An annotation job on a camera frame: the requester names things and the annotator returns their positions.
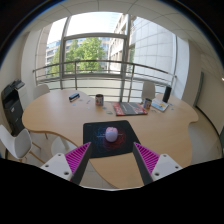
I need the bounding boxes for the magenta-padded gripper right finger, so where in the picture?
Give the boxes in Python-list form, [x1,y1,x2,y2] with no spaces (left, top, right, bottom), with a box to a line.
[132,142,183,186]

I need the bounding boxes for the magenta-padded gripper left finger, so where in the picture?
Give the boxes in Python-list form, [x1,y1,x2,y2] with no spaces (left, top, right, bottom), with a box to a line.
[40,142,93,185]

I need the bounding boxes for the pink and lilac computer mouse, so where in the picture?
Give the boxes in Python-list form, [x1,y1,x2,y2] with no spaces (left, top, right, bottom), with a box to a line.
[104,126,119,143]

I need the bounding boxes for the black mouse pad red print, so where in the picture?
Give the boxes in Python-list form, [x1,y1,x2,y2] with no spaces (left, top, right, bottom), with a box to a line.
[82,119,141,159]

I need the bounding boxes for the white chair wooden legs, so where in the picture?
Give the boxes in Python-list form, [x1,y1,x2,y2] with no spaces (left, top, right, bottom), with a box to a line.
[0,124,44,164]

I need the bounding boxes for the printed mug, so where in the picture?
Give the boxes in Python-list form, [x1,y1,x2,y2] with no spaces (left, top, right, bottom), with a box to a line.
[95,93,105,107]
[143,97,153,110]

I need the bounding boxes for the red and grey magazine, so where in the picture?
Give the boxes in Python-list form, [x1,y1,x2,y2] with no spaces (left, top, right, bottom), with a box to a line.
[112,101,149,117]

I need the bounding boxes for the small black stapler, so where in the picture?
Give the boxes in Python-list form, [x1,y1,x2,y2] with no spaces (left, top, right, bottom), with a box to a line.
[68,92,81,103]

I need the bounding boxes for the black cylinder speaker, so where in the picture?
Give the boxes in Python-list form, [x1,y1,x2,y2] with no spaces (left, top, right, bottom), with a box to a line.
[162,85,173,104]

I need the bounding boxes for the black office printer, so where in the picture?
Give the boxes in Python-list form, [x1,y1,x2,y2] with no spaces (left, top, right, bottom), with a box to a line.
[1,79,26,136]

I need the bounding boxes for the grey door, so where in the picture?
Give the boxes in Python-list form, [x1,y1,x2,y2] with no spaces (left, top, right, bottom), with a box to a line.
[193,71,205,108]

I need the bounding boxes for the grey metal balcony railing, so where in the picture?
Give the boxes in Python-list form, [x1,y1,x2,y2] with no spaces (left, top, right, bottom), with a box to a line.
[32,59,178,101]

